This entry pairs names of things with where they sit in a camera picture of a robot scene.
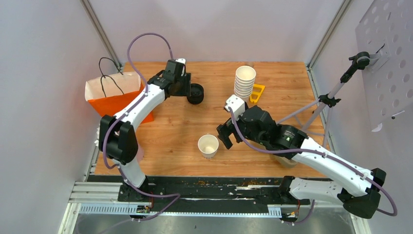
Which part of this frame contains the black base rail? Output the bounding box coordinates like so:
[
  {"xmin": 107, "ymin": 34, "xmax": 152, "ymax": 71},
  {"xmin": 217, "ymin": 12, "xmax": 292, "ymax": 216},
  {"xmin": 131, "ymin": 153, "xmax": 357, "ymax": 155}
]
[{"xmin": 71, "ymin": 175, "xmax": 343, "ymax": 217}]

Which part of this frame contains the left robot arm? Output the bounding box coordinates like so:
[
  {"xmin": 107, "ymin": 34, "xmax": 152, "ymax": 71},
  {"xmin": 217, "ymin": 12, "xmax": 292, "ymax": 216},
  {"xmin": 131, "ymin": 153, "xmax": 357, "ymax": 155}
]
[{"xmin": 98, "ymin": 67, "xmax": 191, "ymax": 201}]

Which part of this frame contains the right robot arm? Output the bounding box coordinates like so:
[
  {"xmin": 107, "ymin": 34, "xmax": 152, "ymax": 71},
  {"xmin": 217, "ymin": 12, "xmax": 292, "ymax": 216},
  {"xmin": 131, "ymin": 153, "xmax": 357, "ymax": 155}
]
[{"xmin": 217, "ymin": 103, "xmax": 389, "ymax": 219}]

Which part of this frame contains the white perforated panel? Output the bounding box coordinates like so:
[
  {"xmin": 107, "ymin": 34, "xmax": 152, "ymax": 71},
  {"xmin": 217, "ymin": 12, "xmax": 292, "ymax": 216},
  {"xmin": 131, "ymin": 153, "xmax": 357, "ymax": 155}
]
[{"xmin": 355, "ymin": 0, "xmax": 413, "ymax": 132}]

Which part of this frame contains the stack of white paper cups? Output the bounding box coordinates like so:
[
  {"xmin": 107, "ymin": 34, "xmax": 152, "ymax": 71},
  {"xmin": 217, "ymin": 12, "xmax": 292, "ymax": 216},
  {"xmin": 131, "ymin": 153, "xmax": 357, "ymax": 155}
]
[{"xmin": 234, "ymin": 65, "xmax": 256, "ymax": 98}]

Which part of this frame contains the brown pulp cup carrier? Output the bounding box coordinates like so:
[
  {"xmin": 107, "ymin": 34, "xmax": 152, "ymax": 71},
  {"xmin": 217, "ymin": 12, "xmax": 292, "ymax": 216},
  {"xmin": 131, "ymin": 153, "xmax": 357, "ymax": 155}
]
[{"xmin": 258, "ymin": 142, "xmax": 299, "ymax": 169}]

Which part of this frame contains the grey tripod stand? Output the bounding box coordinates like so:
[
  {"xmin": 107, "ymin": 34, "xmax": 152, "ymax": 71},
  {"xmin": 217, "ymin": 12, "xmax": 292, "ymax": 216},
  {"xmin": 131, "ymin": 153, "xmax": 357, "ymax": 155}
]
[{"xmin": 278, "ymin": 52, "xmax": 381, "ymax": 147}]

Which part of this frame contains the pink cup with packets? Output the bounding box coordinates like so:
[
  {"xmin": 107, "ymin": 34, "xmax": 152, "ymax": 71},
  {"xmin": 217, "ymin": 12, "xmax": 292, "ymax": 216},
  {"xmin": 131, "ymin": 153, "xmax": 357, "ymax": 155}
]
[{"xmin": 94, "ymin": 127, "xmax": 144, "ymax": 162}]

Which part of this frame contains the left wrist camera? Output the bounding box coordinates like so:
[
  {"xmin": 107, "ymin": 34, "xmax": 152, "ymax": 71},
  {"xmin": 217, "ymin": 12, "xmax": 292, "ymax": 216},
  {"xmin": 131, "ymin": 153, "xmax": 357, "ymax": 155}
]
[{"xmin": 165, "ymin": 58, "xmax": 186, "ymax": 76}]

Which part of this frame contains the yellow plastic holder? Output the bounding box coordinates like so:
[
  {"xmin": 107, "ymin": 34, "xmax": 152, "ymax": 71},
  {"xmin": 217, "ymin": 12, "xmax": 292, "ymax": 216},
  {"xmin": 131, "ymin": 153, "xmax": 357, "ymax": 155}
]
[{"xmin": 249, "ymin": 84, "xmax": 265, "ymax": 104}]

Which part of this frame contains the orange paper takeout bag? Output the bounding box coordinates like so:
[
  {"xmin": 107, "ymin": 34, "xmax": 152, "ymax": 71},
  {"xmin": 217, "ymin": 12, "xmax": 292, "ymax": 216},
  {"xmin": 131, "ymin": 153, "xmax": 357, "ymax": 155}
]
[{"xmin": 84, "ymin": 58, "xmax": 145, "ymax": 117}]

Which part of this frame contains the stack of black lids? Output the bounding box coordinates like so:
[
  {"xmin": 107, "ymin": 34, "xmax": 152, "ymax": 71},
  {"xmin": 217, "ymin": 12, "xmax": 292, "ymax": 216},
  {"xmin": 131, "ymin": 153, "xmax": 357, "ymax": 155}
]
[{"xmin": 187, "ymin": 83, "xmax": 204, "ymax": 105}]

